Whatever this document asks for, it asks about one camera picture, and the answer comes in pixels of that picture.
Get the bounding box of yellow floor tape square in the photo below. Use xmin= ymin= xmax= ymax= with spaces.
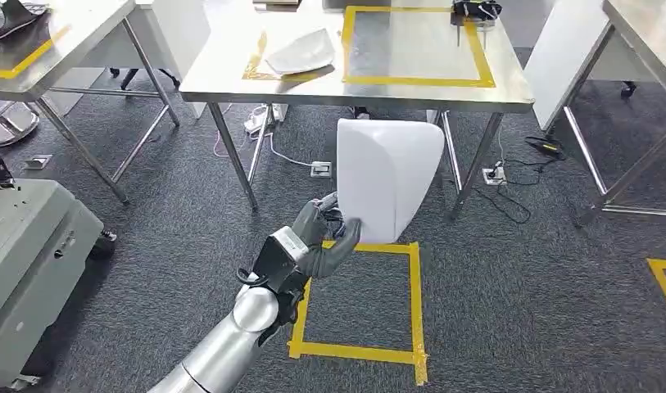
xmin=287 ymin=241 xmax=429 ymax=387

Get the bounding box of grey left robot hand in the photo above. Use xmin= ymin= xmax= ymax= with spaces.
xmin=291 ymin=192 xmax=364 ymax=281

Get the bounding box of yellow floor tape corner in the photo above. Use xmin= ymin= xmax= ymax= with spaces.
xmin=646 ymin=258 xmax=666 ymax=319

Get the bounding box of white power strip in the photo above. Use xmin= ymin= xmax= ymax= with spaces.
xmin=243 ymin=103 xmax=290 ymax=134

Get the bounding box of black cable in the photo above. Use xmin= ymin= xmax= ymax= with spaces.
xmin=472 ymin=156 xmax=554 ymax=226

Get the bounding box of white side panel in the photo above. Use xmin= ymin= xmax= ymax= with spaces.
xmin=150 ymin=0 xmax=212 ymax=120
xmin=523 ymin=0 xmax=611 ymax=132

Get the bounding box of grey equipment cart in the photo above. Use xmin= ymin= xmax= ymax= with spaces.
xmin=0 ymin=178 xmax=106 ymax=390

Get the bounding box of steel table with tape rectangle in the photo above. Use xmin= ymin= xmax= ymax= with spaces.
xmin=178 ymin=0 xmax=536 ymax=221

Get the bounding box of floor socket box with plugs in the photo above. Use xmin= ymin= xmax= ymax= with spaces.
xmin=481 ymin=165 xmax=509 ymax=187

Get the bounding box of white cable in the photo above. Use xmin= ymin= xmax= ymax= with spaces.
xmin=250 ymin=129 xmax=319 ymax=169

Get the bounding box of black device with cables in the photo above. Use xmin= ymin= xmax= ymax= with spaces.
xmin=451 ymin=0 xmax=504 ymax=47

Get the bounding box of dark moulded part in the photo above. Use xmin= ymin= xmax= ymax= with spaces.
xmin=0 ymin=0 xmax=50 ymax=46

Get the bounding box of round steel base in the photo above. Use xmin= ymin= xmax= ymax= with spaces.
xmin=0 ymin=99 xmax=41 ymax=148

